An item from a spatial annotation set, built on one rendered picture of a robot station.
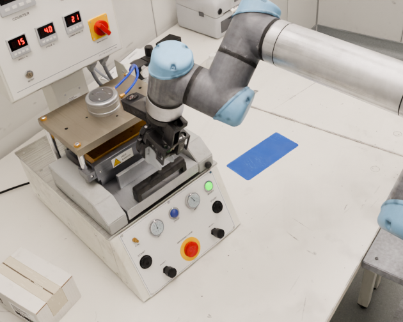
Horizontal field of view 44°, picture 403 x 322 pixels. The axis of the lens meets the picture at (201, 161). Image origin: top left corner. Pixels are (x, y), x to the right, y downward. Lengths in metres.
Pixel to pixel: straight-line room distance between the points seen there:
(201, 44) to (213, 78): 1.23
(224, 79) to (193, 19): 1.31
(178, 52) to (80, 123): 0.40
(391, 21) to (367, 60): 2.77
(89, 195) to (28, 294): 0.27
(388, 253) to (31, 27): 1.01
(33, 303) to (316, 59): 0.82
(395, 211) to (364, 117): 1.04
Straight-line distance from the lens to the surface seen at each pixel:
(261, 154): 1.58
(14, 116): 1.80
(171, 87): 0.88
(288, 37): 0.83
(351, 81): 0.79
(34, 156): 1.45
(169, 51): 0.88
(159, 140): 1.02
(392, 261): 1.34
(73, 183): 1.22
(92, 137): 1.15
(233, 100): 0.86
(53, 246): 1.44
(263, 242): 1.34
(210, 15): 2.08
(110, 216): 1.15
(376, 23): 3.60
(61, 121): 1.23
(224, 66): 0.87
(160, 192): 1.19
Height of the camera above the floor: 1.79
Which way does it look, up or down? 41 degrees down
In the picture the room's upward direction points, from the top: 7 degrees counter-clockwise
